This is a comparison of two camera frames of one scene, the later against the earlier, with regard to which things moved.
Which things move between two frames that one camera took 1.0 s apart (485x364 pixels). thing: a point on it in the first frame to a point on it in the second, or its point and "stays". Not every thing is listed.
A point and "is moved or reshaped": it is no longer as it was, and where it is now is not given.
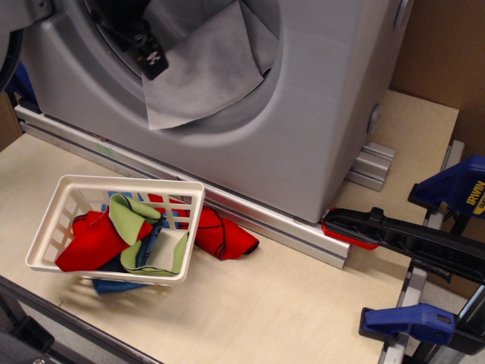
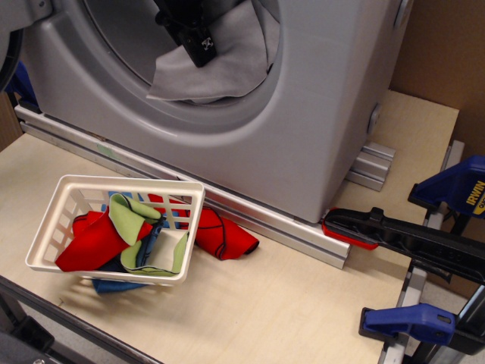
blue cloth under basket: (104, 285) stays
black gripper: (125, 21) to (188, 20)
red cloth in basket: (93, 243) stays
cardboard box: (441, 58) stays
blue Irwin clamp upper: (462, 186) stays
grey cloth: (217, 51) is moved or reshaped
